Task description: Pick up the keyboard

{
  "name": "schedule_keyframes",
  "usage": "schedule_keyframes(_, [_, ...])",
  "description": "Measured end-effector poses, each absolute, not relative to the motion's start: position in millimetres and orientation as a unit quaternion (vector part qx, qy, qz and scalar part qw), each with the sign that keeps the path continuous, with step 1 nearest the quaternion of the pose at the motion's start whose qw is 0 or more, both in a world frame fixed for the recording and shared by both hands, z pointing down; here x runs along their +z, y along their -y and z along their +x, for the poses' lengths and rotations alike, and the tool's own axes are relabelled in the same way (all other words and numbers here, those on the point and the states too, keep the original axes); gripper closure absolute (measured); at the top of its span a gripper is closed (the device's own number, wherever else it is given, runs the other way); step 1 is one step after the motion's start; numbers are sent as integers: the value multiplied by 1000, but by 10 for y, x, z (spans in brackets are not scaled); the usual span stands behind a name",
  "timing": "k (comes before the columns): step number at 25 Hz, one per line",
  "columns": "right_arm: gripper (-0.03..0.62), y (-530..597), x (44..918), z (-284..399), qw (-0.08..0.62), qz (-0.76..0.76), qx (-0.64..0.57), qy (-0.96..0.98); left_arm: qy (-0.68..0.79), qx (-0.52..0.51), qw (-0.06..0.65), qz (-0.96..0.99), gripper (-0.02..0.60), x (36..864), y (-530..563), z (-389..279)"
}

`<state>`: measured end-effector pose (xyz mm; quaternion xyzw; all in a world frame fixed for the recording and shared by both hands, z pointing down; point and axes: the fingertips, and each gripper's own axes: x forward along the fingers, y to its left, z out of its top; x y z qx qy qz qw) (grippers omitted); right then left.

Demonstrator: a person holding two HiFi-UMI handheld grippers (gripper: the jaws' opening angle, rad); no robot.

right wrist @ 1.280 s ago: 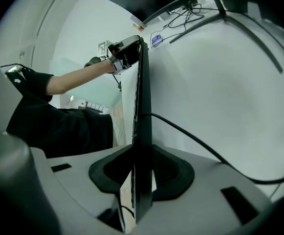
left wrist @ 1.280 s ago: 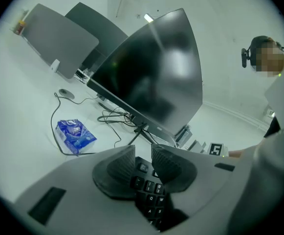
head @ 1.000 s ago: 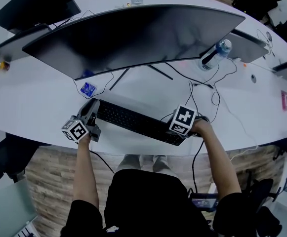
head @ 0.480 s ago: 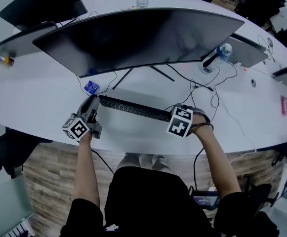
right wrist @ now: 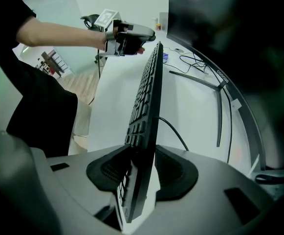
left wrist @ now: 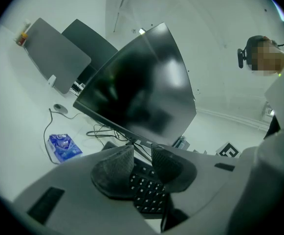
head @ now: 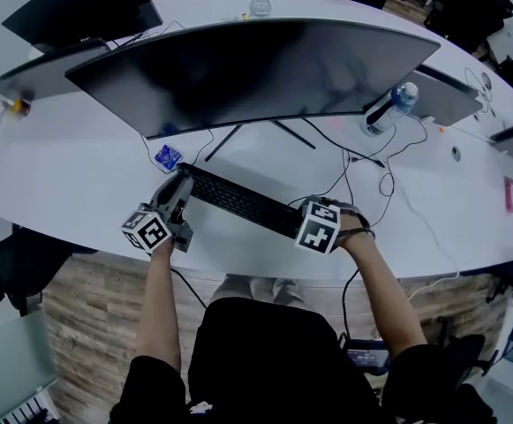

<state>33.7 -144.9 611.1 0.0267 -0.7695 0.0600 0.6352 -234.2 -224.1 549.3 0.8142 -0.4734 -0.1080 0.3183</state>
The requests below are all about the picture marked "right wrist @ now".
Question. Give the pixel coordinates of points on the small yellow-lidded jar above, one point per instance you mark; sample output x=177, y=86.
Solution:
x=158, y=27

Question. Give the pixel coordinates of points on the blue patterned packet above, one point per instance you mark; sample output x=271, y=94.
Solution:
x=165, y=57

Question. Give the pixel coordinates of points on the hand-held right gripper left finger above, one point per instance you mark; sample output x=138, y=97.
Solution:
x=100, y=170

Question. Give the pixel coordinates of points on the person's left hand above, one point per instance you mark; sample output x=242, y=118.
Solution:
x=140, y=50

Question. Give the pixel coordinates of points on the person's black shirt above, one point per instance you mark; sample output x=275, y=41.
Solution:
x=34, y=94

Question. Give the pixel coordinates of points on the small white mouse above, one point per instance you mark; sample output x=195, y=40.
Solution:
x=178, y=49

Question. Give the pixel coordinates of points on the grey desk divider panel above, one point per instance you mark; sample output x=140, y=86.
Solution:
x=163, y=21

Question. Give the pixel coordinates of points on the black keyboard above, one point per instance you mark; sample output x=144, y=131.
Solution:
x=146, y=101

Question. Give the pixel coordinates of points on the black mesh office chair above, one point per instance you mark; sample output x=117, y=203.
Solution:
x=90, y=21

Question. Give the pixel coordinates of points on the curved black monitor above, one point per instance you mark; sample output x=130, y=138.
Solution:
x=229, y=21

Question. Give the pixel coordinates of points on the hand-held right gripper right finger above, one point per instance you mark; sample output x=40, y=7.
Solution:
x=205, y=180

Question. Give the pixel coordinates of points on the person's left forearm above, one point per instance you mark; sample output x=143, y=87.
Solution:
x=58, y=34

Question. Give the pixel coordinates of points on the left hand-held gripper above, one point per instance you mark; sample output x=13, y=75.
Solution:
x=112, y=45

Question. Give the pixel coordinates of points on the white shelf rack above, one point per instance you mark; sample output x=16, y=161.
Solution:
x=51, y=65

